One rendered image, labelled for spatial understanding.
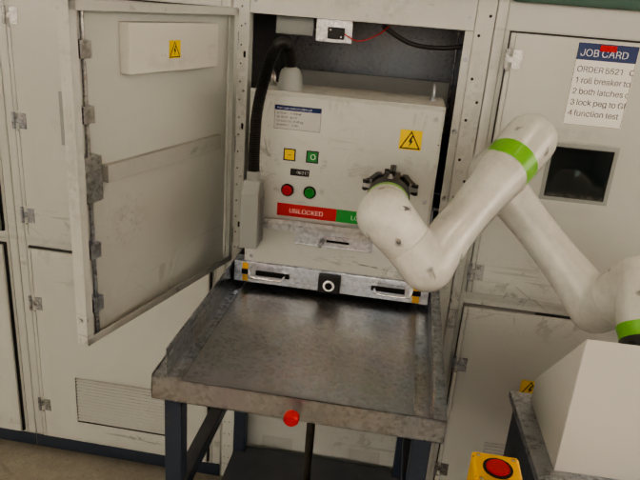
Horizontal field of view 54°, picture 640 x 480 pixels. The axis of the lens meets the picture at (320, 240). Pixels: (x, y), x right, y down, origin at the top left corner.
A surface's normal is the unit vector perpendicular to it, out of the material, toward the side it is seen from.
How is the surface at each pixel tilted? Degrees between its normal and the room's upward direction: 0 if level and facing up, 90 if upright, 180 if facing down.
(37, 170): 90
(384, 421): 90
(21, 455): 0
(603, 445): 90
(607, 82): 90
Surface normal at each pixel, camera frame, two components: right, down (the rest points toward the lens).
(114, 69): 0.91, 0.21
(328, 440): -0.15, 0.33
